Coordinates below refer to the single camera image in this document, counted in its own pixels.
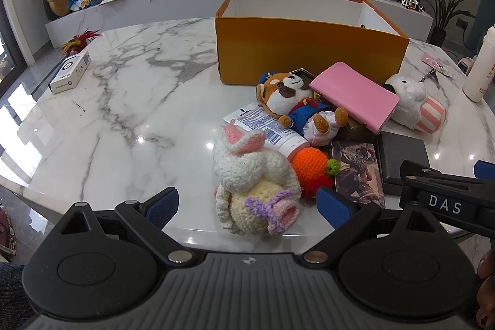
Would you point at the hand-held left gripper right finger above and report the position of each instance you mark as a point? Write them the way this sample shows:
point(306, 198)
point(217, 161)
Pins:
point(334, 208)

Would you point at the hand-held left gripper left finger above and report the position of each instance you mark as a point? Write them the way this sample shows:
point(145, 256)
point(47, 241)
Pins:
point(162, 203)

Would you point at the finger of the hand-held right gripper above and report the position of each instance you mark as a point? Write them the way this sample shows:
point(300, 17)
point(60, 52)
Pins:
point(485, 168)
point(417, 171)

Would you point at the black box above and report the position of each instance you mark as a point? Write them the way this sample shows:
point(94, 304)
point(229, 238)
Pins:
point(402, 152)

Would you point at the red crochet fruit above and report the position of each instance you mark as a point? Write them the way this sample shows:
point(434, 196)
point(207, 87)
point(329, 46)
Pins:
point(313, 187)

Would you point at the anime picture card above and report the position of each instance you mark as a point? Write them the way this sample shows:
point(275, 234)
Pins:
point(355, 167)

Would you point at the orange crochet fruit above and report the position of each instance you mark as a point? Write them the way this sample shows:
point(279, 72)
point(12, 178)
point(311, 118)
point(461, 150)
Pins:
point(309, 162)

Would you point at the cream crochet bunny purple ears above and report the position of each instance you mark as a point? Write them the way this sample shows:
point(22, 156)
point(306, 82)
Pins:
point(259, 206)

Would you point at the white sheep plush striped hat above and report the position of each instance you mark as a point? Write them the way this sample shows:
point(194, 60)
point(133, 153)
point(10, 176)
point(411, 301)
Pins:
point(410, 94)

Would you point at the white crochet bunny pink ears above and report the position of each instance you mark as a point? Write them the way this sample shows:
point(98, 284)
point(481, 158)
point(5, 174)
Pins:
point(239, 163)

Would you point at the pink wallet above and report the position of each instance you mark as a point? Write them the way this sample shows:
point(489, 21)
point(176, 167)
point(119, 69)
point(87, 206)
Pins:
point(352, 94)

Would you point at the white lotion tube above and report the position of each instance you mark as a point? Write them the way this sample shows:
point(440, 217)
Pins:
point(267, 125)

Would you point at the brown dog plush blue uniform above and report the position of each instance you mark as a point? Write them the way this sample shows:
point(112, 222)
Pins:
point(286, 90)

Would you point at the dark tin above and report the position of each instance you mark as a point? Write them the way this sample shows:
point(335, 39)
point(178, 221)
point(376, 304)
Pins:
point(305, 75)

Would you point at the orange cardboard box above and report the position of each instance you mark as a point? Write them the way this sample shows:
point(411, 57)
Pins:
point(290, 44)

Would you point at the person's right hand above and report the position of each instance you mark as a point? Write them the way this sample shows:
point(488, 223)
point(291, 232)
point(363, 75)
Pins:
point(488, 291)

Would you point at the white thermos bottle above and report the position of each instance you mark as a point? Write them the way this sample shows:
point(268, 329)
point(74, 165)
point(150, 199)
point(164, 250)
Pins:
point(479, 71)

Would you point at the pink space heater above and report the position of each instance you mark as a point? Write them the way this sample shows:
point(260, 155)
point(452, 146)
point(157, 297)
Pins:
point(466, 65)

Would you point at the pink packet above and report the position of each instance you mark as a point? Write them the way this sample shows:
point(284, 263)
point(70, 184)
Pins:
point(433, 59)

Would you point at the thin metal pin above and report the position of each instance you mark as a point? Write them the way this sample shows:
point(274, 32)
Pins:
point(77, 105)

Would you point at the small white box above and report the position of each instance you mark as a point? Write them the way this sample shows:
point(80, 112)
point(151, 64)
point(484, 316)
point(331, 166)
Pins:
point(69, 73)

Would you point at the potted green plant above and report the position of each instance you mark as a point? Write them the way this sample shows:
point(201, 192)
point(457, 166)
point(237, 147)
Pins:
point(441, 9)

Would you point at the black white cow figurines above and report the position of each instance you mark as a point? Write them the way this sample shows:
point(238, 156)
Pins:
point(412, 3)

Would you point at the colourful feather toy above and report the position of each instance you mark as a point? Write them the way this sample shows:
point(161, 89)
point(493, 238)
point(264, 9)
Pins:
point(79, 40)

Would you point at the white marble tv console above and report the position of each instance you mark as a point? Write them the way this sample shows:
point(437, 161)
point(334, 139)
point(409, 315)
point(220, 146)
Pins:
point(154, 9)

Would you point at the blue snack bag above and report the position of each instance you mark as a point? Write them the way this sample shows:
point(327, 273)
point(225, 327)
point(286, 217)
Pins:
point(79, 0)

